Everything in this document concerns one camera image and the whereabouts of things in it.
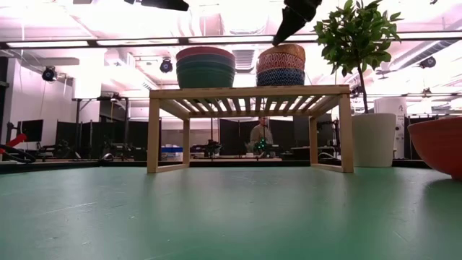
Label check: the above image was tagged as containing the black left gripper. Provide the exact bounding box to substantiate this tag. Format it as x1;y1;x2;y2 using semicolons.
124;0;190;12

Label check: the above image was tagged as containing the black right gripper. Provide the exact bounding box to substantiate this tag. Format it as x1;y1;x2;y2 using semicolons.
272;0;323;46

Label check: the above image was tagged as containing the blue striped bowl red outside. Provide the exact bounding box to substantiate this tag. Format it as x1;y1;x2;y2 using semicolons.
256;52;306;75

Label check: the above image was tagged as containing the yellow bowl blue outside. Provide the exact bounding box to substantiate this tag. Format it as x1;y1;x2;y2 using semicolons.
257;68;307;87

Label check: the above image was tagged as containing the plain pink bowl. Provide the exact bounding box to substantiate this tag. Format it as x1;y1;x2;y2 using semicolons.
175;45;236;61

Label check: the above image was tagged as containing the plain blue-grey bowl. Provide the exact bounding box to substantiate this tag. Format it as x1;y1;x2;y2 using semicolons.
175;53;237;69

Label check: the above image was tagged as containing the plain red bowl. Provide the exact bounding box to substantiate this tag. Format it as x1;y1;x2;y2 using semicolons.
407;115;462;181

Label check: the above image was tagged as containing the wooden slatted shelf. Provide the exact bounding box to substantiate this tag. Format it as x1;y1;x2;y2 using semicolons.
147;84;355;174

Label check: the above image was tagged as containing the ceiling air vent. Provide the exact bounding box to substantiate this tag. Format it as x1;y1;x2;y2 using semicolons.
232;48;256;72

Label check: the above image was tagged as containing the green leafy plant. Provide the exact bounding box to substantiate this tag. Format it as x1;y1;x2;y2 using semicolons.
313;0;403;115

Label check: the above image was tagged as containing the person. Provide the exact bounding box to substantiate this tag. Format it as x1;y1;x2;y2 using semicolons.
249;116;275;155

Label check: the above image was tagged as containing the black partition screen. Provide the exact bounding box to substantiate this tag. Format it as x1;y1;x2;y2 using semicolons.
218;118;253;152
54;120;162;160

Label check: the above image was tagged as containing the background robot with green lights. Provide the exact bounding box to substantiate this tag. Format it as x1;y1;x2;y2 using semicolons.
252;139;271;159

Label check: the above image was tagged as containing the white cylindrical tank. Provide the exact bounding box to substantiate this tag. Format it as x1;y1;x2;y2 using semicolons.
373;96;409;160

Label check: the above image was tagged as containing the white plant pot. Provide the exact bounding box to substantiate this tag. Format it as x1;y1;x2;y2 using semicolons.
350;112;397;168

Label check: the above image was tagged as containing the black computer monitor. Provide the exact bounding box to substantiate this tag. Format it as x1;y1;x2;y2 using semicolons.
17;118;45;143

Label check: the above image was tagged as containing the green table mat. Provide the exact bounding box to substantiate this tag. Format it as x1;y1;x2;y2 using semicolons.
0;165;462;260

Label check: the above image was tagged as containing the silver ceiling duct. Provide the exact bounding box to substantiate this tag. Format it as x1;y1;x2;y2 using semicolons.
388;39;462;72

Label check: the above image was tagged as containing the black aluminium table frame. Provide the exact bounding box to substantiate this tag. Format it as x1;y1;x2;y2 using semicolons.
0;157;432;175

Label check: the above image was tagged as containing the black cable loop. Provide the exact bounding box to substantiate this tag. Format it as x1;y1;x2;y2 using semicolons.
0;144;37;164

